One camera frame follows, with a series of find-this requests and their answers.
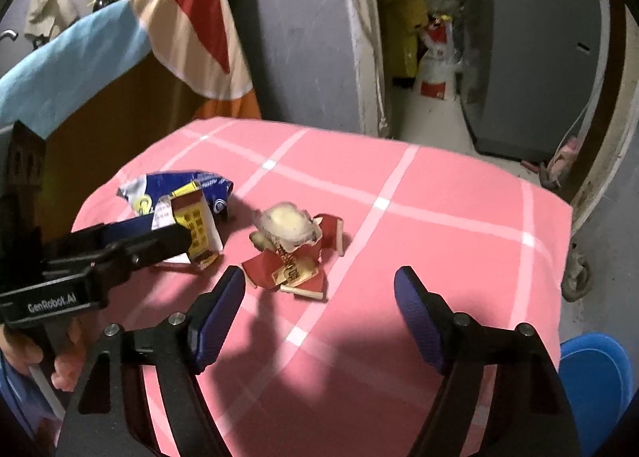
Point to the wooden cabinet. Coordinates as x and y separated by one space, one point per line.
115 127

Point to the beige hanging towel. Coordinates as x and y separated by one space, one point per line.
50 2

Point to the grey washing machine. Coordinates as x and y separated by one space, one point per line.
524 62

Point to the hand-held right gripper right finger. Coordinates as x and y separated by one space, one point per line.
419 317

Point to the yellow and red small carton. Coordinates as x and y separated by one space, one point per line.
197 227

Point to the yellow bag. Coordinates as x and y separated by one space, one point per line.
402 27

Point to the pink slipper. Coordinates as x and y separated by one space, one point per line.
561 160

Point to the red and white bag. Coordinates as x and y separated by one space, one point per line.
439 72

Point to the person's left hand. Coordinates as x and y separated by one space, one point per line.
20 349

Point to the metal faucet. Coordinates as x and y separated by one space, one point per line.
7 35

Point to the worn door frame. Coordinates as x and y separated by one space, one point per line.
359 62

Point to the light blue cloth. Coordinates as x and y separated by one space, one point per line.
75 62

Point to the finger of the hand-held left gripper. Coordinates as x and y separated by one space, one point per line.
154 245
130 226

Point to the red and cream striped cloth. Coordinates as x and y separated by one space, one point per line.
199 37

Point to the pink plaid cloth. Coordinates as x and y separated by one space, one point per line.
399 217

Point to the blue plastic bucket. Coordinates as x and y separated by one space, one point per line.
591 387

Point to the red box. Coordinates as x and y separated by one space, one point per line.
299 270

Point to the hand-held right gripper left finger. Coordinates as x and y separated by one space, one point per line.
219 322

